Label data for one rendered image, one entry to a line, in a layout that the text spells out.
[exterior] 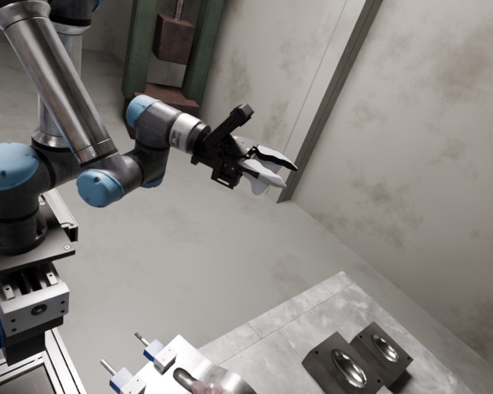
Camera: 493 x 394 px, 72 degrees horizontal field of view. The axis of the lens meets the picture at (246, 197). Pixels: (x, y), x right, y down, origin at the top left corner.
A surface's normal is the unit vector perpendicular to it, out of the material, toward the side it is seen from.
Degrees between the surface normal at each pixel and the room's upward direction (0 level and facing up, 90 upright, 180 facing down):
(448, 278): 90
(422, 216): 90
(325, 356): 0
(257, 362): 0
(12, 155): 7
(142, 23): 90
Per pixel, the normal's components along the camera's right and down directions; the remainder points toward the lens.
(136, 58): 0.40, 0.61
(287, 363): 0.30, -0.79
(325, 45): -0.71, 0.18
